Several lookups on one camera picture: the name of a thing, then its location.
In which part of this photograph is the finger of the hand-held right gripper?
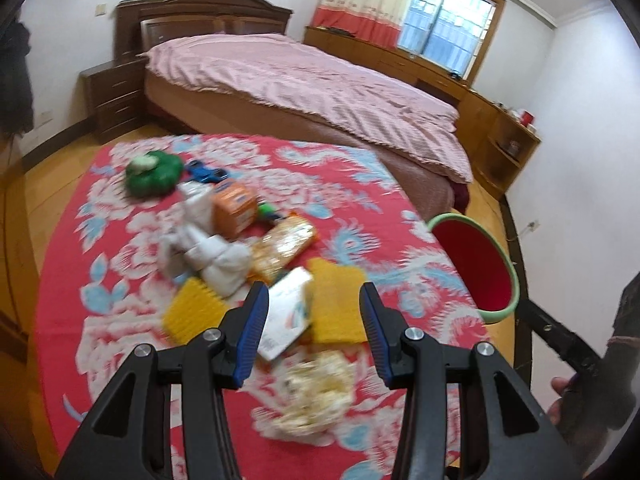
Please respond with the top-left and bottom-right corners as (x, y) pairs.
(520, 299), (576, 357)

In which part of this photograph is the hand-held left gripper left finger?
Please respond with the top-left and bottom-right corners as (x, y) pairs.
(54, 281), (271, 480)

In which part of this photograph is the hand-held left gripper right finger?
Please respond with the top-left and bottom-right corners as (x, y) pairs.
(359, 281), (583, 480)

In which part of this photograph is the white printed box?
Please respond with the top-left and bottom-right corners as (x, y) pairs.
(257, 266), (316, 362)

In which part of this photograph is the smooth yellow sponge cloth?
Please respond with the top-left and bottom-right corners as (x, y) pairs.
(306, 257), (368, 346)

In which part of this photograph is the ribbed yellow sponge cloth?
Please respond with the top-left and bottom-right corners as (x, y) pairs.
(165, 277), (228, 346)

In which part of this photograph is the red bin with green rim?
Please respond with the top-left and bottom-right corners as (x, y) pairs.
(427, 212), (521, 325)

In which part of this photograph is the clear plastic wrapper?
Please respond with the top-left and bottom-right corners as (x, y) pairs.
(267, 350), (356, 438)

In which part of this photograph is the large white tissue wad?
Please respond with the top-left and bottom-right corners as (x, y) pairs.
(159, 222), (253, 297)

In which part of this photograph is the yellow snack packet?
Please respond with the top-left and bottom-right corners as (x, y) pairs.
(250, 215), (318, 281)

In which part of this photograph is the orange box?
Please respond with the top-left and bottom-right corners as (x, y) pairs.
(211, 182), (260, 236)

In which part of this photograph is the person's right hand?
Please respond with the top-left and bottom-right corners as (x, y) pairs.
(547, 376), (578, 427)

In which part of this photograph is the red floral tablecloth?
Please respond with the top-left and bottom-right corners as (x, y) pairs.
(34, 132), (493, 480)

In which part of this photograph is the maroon bed sheet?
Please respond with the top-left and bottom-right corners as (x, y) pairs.
(451, 182), (472, 212)

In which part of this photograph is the blue fidget spinner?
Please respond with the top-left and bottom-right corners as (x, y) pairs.
(186, 160), (232, 184)

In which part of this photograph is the wooden corner shelf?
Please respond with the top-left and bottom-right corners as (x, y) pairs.
(487, 110), (543, 201)

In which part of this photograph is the green pumpkin toy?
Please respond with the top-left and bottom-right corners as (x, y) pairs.
(125, 151), (183, 196)

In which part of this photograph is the pink checkered quilt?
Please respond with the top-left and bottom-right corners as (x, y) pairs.
(145, 34), (475, 183)

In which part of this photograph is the long wooden cabinet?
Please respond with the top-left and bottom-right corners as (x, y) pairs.
(304, 25), (543, 201)

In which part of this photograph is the dark wooden nightstand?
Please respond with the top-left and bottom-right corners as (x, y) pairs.
(80, 55), (151, 145)

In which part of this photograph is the barred window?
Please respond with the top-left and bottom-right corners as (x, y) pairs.
(397, 0), (506, 81)

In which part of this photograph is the dark wooden headboard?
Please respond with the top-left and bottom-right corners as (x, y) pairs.
(115, 0), (295, 57)

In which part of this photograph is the cream and red curtain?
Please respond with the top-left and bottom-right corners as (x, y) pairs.
(314, 0), (426, 48)

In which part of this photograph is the dark hanging jacket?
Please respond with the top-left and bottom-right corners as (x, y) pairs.
(0, 20), (36, 136)

